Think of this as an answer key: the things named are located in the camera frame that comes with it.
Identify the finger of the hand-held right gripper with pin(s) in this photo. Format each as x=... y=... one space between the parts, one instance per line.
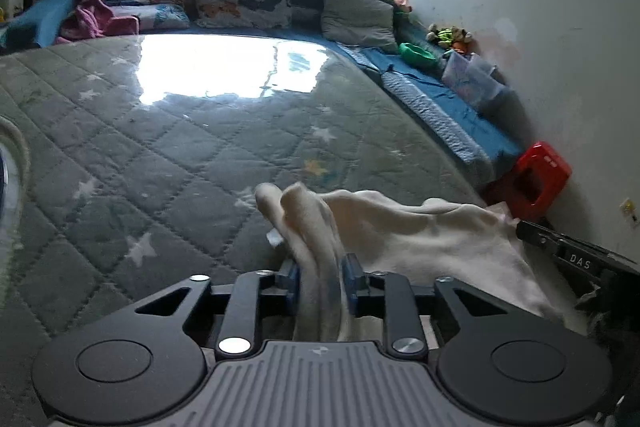
x=532 y=234

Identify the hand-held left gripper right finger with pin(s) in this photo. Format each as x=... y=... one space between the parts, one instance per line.
x=351 y=284

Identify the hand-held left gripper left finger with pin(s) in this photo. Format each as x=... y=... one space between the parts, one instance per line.
x=292 y=279

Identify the colourful plush toy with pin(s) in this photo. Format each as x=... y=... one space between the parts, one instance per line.
x=397 y=1

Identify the grey cushion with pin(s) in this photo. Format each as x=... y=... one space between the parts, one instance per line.
x=357 y=19

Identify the clear plastic storage box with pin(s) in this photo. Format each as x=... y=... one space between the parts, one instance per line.
x=470 y=79

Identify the blue quilted sofa cover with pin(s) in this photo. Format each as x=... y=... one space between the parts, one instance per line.
x=430 y=107

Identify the pile of small plush toys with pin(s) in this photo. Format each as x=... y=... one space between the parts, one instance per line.
x=450 y=37

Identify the round black glass hotplate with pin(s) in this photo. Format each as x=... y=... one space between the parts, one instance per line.
x=4 y=179

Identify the green plastic bowl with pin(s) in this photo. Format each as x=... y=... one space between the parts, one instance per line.
x=417 y=54

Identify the green quilted star tablecloth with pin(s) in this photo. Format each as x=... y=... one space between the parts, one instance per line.
x=175 y=167

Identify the red plastic stool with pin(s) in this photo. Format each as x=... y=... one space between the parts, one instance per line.
x=542 y=174

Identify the pink cloth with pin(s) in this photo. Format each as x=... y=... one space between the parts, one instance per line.
x=95 y=19

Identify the cream cloth garment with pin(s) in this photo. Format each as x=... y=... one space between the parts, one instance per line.
x=425 y=232

